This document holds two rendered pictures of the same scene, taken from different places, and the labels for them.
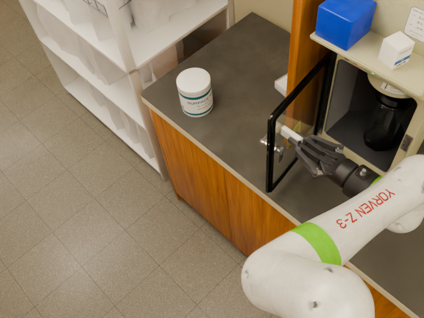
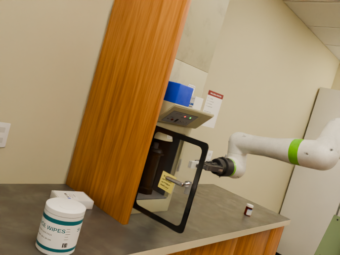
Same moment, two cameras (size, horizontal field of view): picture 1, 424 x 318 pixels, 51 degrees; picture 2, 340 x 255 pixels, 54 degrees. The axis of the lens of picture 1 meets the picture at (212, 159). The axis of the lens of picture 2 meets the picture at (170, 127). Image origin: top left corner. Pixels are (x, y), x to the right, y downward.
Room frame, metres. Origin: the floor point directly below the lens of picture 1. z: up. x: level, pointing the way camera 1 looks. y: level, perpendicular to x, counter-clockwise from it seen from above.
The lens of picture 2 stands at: (1.19, 1.14, 1.51)
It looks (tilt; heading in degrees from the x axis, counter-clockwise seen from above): 4 degrees down; 258
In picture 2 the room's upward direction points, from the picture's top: 16 degrees clockwise
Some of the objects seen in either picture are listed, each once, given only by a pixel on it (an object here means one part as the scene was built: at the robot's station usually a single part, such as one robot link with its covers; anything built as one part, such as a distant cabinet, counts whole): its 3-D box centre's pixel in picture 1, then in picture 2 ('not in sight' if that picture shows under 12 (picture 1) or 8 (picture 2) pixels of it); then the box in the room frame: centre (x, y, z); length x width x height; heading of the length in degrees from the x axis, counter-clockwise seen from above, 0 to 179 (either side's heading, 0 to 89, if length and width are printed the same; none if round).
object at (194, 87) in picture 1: (195, 93); (60, 225); (1.22, 0.03, 1.02); 0.13 x 0.13 x 0.15
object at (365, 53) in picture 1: (371, 65); (184, 116); (0.80, -0.44, 1.46); 0.32 x 0.11 x 0.10; 37
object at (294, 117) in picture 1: (295, 128); (167, 177); (0.84, -0.27, 1.19); 0.30 x 0.01 x 0.40; 134
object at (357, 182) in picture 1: (360, 182); (223, 166); (0.57, -0.37, 1.28); 0.09 x 0.06 x 0.12; 127
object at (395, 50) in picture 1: (395, 50); (195, 102); (0.76, -0.47, 1.54); 0.05 x 0.05 x 0.06; 23
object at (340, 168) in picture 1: (337, 167); (214, 166); (0.63, -0.33, 1.28); 0.09 x 0.08 x 0.07; 37
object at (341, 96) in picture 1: (387, 96); not in sight; (0.91, -0.58, 1.19); 0.26 x 0.24 x 0.35; 37
